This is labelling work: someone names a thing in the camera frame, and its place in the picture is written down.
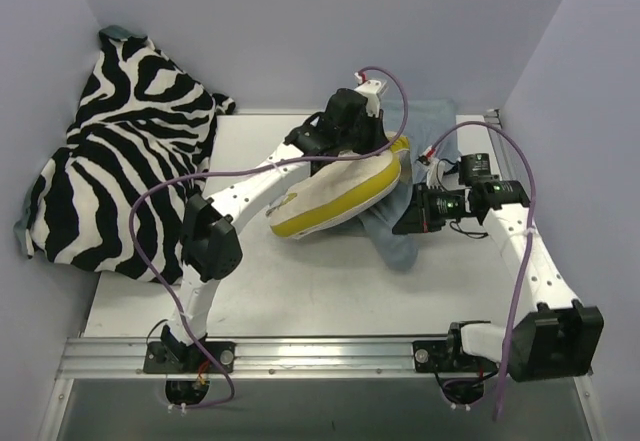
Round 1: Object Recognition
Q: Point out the cream pillow with yellow edge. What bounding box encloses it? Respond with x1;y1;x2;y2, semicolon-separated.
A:
267;135;408;239

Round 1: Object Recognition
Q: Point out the blue-grey fabric pillowcase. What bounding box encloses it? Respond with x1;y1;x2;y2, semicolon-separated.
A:
354;99;457;272

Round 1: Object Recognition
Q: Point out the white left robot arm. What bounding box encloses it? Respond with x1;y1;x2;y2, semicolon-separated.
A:
161;80;409;372

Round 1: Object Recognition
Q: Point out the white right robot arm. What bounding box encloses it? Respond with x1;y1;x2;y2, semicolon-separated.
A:
406;153;604;382

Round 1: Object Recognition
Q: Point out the zebra print cushion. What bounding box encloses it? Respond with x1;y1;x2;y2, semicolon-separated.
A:
14;25;236;283

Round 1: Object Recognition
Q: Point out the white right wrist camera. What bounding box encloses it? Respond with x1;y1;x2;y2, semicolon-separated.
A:
418;147;458;188

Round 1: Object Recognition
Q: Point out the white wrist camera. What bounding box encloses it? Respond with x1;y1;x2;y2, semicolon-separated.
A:
354;72;387;117
418;147;458;188

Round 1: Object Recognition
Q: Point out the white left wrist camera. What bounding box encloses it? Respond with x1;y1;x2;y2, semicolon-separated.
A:
354;72;387;117

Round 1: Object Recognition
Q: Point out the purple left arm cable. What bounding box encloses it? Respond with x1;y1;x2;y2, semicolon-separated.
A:
128;65;410;408

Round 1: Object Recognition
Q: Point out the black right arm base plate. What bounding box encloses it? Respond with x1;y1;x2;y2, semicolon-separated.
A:
412;338;498;375

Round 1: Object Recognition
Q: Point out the aluminium extrusion rail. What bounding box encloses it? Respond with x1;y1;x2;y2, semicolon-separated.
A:
55;333;594;380

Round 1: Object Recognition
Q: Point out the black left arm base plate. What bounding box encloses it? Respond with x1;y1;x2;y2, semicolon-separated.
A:
142;340;236;374

